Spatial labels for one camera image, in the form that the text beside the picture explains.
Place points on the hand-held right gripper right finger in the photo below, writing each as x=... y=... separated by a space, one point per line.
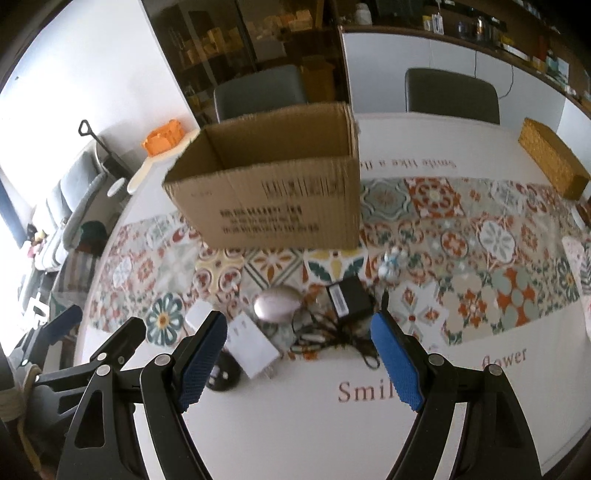
x=397 y=364

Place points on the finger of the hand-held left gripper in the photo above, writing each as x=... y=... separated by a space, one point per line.
x=62 y=323
x=121 y=336

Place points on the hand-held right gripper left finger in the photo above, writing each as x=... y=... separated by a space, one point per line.
x=203 y=364

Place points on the black car key fob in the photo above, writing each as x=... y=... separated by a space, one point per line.
x=226 y=376

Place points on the silver oval case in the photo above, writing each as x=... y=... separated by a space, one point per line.
x=277 y=302

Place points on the brown cardboard box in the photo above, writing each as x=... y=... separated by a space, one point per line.
x=277 y=203

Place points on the small white box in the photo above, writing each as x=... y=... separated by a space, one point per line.
x=198 y=318

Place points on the white charger block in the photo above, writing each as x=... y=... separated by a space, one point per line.
x=251 y=346

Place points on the black power adapter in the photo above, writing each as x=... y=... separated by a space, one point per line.
x=348 y=297

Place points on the dark green cloth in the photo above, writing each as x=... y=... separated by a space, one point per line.
x=92 y=233

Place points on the grey sofa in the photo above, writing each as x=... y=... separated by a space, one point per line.
x=60 y=203

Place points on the patterned tile print tablecloth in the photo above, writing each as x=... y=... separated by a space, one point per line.
x=461 y=258

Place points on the cream round side table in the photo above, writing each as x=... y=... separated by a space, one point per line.
x=143 y=170

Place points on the orange plastic basket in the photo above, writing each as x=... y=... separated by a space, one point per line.
x=161 y=138

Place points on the white patterned cloth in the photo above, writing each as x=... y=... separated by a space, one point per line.
x=578 y=258

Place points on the woven wicker tissue box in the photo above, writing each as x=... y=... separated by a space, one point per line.
x=549 y=157

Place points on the grey dining chair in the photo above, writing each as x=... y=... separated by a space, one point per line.
x=258 y=92
x=452 y=94

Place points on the white sideboard cabinet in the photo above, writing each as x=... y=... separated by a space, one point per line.
x=392 y=60

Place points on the dark glass display cabinet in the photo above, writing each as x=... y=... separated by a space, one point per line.
x=207 y=37

